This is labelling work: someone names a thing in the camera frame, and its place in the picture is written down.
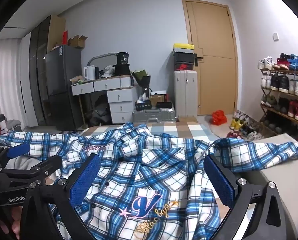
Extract black paper bag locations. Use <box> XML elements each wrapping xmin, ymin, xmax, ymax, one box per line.
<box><xmin>113</xmin><ymin>52</ymin><xmax>131</xmax><ymax>77</ymax></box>

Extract person's left hand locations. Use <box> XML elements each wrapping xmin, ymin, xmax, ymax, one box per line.
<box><xmin>0</xmin><ymin>211</ymin><xmax>23</xmax><ymax>240</ymax></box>

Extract blue plaid shirt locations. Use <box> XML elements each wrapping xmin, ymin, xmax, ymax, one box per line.
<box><xmin>0</xmin><ymin>122</ymin><xmax>298</xmax><ymax>240</ymax></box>

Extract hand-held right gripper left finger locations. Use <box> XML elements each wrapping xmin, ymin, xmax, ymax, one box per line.
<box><xmin>19</xmin><ymin>154</ymin><xmax>102</xmax><ymax>240</ymax></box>

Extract white cabinet door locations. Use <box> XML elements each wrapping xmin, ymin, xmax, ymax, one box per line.
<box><xmin>19</xmin><ymin>34</ymin><xmax>32</xmax><ymax>127</ymax></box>

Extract black storage box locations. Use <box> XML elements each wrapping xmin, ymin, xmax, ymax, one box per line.
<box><xmin>135</xmin><ymin>100</ymin><xmax>152</xmax><ymax>111</ymax></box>

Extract red plastic bag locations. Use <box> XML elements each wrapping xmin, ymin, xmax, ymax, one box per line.
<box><xmin>211</xmin><ymin>110</ymin><xmax>227</xmax><ymax>125</ymax></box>

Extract silver suitcase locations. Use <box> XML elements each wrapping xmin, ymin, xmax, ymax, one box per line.
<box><xmin>132</xmin><ymin>106</ymin><xmax>176</xmax><ymax>124</ymax></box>

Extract brown cardboard box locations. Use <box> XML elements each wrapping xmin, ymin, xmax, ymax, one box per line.
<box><xmin>149</xmin><ymin>94</ymin><xmax>168</xmax><ymax>108</ymax></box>

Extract white electric kettle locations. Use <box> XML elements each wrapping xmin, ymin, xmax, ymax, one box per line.
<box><xmin>83</xmin><ymin>65</ymin><xmax>95</xmax><ymax>81</ymax></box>

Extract white plastic bag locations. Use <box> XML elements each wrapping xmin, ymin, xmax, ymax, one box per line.
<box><xmin>100</xmin><ymin>65</ymin><xmax>114</xmax><ymax>78</ymax></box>

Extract black wrapped bouquet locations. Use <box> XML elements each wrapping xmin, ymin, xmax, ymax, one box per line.
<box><xmin>131</xmin><ymin>69</ymin><xmax>152</xmax><ymax>98</ymax></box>

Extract brown blue checked blanket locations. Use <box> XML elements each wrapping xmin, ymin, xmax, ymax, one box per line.
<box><xmin>80</xmin><ymin>121</ymin><xmax>221</xmax><ymax>145</ymax></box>

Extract white upright suitcase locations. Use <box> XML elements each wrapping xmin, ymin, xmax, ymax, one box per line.
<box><xmin>173</xmin><ymin>70</ymin><xmax>198</xmax><ymax>123</ymax></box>

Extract black shoebox red logo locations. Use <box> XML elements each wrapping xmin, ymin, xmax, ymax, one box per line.
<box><xmin>174</xmin><ymin>62</ymin><xmax>195</xmax><ymax>72</ymax></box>

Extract grey bed sheet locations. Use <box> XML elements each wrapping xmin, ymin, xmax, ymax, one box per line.
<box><xmin>215</xmin><ymin>132</ymin><xmax>298</xmax><ymax>240</ymax></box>

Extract rows of assorted shoes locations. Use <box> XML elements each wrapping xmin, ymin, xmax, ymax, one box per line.
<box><xmin>258</xmin><ymin>53</ymin><xmax>298</xmax><ymax>135</ymax></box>

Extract white desk with drawers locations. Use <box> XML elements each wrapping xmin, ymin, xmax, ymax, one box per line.
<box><xmin>70</xmin><ymin>75</ymin><xmax>139</xmax><ymax>125</ymax></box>

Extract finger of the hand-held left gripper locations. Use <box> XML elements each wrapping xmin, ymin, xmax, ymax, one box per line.
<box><xmin>0</xmin><ymin>155</ymin><xmax>63</xmax><ymax>188</ymax></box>
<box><xmin>0</xmin><ymin>144</ymin><xmax>31</xmax><ymax>170</ymax></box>

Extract grey refrigerator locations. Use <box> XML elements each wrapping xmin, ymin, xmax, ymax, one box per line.
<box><xmin>44</xmin><ymin>45</ymin><xmax>84</xmax><ymax>130</ymax></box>

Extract arched mirror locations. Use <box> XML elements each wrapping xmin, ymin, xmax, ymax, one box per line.
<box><xmin>86</xmin><ymin>52</ymin><xmax>117</xmax><ymax>79</ymax></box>

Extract grey clothes pile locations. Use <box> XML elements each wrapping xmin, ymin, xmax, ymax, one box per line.
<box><xmin>5</xmin><ymin>119</ymin><xmax>22</xmax><ymax>132</ymax></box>

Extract open cardboard box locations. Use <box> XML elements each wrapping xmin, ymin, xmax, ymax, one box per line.
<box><xmin>68</xmin><ymin>35</ymin><xmax>88</xmax><ymax>49</ymax></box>

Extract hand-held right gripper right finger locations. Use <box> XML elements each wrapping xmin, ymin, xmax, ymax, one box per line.
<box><xmin>203</xmin><ymin>154</ymin><xmax>287</xmax><ymax>240</ymax></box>

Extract pile of loose shoes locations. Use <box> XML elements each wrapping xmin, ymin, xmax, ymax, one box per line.
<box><xmin>226</xmin><ymin>110</ymin><xmax>264</xmax><ymax>140</ymax></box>

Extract wooden door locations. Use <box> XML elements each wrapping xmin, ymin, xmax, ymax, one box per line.
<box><xmin>181</xmin><ymin>0</ymin><xmax>239</xmax><ymax>117</ymax></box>

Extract dark backpack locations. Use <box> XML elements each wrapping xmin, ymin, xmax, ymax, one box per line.
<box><xmin>85</xmin><ymin>95</ymin><xmax>112</xmax><ymax>128</ymax></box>

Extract tall cardboard sheet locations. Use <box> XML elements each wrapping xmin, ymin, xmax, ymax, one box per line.
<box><xmin>48</xmin><ymin>15</ymin><xmax>66</xmax><ymax>52</ymax></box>

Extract dark glass wardrobe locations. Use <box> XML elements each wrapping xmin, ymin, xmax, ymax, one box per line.
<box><xmin>29</xmin><ymin>15</ymin><xmax>52</xmax><ymax>128</ymax></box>

